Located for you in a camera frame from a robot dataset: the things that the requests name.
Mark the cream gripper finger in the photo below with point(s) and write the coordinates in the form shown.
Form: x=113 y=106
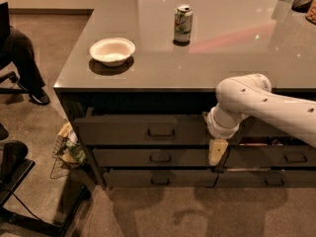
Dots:
x=217 y=148

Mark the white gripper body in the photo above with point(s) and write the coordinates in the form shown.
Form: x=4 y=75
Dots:
x=217 y=129

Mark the grey drawer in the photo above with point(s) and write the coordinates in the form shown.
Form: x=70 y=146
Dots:
x=271 y=156
x=254 y=127
x=120 y=130
x=267 y=179
x=160 y=178
x=151 y=157

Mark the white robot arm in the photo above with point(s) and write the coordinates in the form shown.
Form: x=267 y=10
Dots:
x=251 y=96

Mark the grey counter cabinet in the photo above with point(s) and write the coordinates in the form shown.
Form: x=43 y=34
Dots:
x=164 y=77

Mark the green white soda can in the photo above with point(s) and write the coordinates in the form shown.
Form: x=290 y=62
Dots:
x=183 y=22

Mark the white paper bowl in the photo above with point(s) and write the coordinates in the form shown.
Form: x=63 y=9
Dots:
x=112 y=51

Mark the snack bag on counter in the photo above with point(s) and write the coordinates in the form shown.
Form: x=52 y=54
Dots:
x=311 y=13

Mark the black shoe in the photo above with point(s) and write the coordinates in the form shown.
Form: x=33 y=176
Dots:
x=40 y=98

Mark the person's dark trouser leg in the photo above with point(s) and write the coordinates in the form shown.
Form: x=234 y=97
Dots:
x=18 y=48

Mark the wire basket with trash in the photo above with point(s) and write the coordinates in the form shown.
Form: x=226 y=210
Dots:
x=68 y=153

